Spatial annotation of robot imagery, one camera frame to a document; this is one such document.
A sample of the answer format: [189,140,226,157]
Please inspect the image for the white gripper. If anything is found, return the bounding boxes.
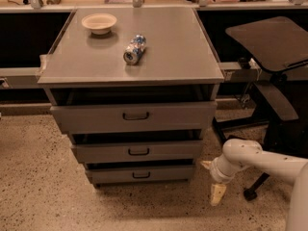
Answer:
[200,156,235,206]

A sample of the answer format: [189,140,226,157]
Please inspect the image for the grey bottom drawer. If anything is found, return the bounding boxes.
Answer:
[86,166,194,184]

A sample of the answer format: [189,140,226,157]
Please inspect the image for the grey drawer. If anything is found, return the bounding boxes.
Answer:
[86,166,194,184]
[71,141,202,163]
[51,102,217,134]

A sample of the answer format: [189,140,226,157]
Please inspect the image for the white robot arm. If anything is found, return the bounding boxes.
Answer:
[200,139,308,231]

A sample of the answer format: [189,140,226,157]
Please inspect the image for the grey middle drawer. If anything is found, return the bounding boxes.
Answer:
[71,141,202,163]

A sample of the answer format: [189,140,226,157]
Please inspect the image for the grey top drawer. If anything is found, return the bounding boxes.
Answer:
[51,102,217,134]

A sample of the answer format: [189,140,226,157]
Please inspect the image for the grey drawer cabinet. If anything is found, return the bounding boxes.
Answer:
[37,6,225,189]

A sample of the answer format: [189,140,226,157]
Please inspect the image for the black office chair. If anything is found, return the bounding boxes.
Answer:
[226,16,308,200]

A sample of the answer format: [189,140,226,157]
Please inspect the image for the blue silver soda can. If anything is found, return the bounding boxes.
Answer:
[123,35,146,65]

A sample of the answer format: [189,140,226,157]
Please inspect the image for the long workbench shelf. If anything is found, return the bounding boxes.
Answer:
[0,0,308,90]

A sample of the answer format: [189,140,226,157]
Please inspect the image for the white paper bowl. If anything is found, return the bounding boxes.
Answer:
[82,13,117,35]

